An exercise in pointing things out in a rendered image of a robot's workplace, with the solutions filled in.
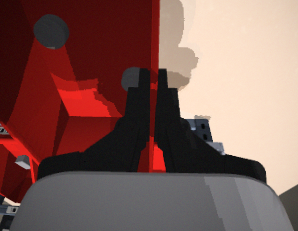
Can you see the dark grey metal shelf rack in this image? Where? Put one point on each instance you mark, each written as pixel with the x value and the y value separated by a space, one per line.
pixel 200 127

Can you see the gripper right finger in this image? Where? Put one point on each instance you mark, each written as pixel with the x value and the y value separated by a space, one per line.
pixel 184 151

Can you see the red bin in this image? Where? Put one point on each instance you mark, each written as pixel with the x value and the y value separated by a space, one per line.
pixel 54 102
pixel 158 161
pixel 14 179

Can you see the grey steel disc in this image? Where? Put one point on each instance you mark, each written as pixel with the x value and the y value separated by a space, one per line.
pixel 130 78
pixel 51 31

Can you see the grey metal block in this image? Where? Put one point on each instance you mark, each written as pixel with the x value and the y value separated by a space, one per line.
pixel 23 161

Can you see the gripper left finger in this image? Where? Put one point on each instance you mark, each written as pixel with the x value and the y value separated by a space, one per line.
pixel 118 151

